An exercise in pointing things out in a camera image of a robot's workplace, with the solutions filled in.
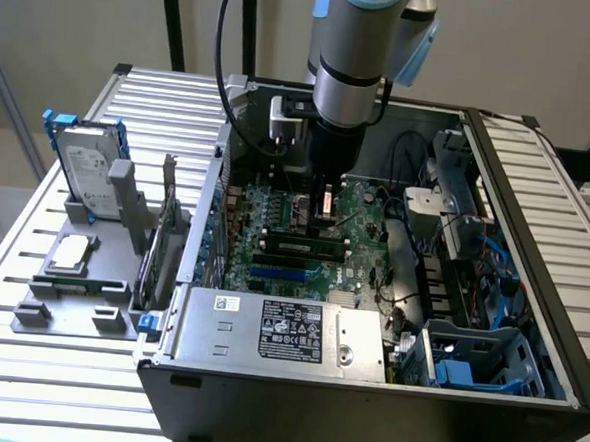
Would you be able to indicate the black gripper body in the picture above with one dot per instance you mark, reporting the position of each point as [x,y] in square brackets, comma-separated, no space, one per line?
[335,146]

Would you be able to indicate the RAM stick with label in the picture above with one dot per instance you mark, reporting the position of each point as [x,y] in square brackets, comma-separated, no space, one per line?
[327,201]

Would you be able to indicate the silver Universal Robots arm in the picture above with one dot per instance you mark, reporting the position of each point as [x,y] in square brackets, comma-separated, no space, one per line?
[353,49]

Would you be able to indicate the installed green RAM stick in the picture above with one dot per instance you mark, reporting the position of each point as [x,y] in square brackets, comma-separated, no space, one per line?
[303,245]

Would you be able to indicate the black RAM slot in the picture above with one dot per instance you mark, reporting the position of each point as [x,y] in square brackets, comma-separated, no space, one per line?
[292,262]

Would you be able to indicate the blue expansion slot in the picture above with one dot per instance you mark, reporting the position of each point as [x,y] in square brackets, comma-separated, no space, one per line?
[279,273]

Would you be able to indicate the spare RAM stick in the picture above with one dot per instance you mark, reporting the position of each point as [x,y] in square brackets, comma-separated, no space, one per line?
[78,284]

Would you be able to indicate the green motherboard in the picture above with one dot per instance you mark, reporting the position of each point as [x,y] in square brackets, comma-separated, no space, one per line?
[303,246]

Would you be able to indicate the black open PC case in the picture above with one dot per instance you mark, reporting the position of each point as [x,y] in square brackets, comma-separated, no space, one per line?
[371,286]

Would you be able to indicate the grey metal drive cage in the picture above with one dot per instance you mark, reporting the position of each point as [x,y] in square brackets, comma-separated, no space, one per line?
[451,200]

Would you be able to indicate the silver power supply unit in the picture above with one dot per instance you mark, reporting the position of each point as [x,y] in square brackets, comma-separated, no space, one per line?
[278,332]

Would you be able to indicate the black stand pole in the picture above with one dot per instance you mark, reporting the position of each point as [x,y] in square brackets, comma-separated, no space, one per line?
[173,20]
[249,27]

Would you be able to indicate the blue plastic disk bay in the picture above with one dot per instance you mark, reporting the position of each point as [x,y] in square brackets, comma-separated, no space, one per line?
[472,359]

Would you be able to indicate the blue case latch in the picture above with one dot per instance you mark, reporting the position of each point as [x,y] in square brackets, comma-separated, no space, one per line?
[147,322]

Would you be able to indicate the grey parts rack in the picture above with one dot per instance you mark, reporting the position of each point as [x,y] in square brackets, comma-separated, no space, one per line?
[99,264]

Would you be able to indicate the silver CPU chip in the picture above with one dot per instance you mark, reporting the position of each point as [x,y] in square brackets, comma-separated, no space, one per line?
[71,253]

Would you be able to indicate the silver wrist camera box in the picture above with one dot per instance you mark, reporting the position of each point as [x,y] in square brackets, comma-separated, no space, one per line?
[284,121]

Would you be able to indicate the graphics card with metal bracket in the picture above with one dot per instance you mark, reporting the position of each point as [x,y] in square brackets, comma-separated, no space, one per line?
[161,243]

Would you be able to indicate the hard disk in blue bracket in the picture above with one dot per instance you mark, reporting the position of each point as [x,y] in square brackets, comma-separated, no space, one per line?
[89,168]

